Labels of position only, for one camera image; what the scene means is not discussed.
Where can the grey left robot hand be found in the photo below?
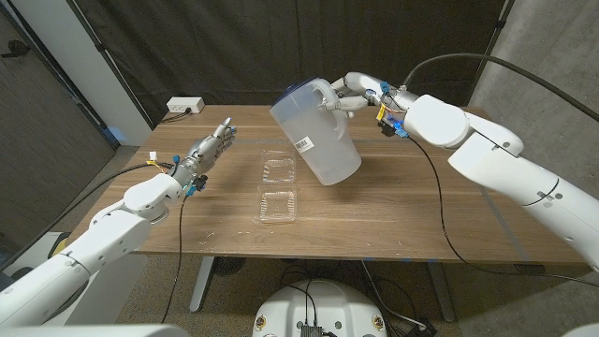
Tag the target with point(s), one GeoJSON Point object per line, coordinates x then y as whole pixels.
{"type": "Point", "coordinates": [203, 152]}

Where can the yellow and black floor item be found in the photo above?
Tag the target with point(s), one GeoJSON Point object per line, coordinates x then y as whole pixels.
{"type": "Point", "coordinates": [58, 243]}

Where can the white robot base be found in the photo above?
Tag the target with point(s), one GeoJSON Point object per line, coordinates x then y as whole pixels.
{"type": "Point", "coordinates": [318, 304]}

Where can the white table leg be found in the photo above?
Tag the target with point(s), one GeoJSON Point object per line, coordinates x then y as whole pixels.
{"type": "Point", "coordinates": [201, 285]}

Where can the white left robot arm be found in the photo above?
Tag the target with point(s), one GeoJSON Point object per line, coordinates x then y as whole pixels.
{"type": "Point", "coordinates": [107, 238]}

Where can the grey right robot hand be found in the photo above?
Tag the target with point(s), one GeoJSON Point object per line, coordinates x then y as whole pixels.
{"type": "Point", "coordinates": [367, 89]}

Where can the grey table leg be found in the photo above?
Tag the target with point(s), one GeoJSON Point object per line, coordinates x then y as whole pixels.
{"type": "Point", "coordinates": [443, 299]}

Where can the black round ribbed floor object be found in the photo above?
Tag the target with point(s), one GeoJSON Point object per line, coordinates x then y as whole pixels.
{"type": "Point", "coordinates": [228, 266]}

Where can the grey tape outline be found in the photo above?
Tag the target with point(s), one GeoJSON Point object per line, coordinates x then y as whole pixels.
{"type": "Point", "coordinates": [496, 215]}

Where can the clear plastic clamshell container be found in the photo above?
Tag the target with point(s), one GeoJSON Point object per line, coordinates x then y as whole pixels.
{"type": "Point", "coordinates": [277, 206]}
{"type": "Point", "coordinates": [278, 167]}

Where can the backdrop stand pole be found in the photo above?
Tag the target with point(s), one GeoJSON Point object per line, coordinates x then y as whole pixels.
{"type": "Point", "coordinates": [491, 42]}
{"type": "Point", "coordinates": [112, 65]}

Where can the black backdrop curtain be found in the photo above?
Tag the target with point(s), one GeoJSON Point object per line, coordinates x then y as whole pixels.
{"type": "Point", "coordinates": [210, 47]}

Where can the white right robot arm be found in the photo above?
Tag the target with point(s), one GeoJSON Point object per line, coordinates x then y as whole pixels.
{"type": "Point", "coordinates": [491, 154]}

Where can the frosted pitcher with blue lid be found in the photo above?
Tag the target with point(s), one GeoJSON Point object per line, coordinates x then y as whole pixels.
{"type": "Point", "coordinates": [318, 150]}

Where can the white power strip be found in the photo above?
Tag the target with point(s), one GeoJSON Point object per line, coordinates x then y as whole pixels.
{"type": "Point", "coordinates": [185, 105]}

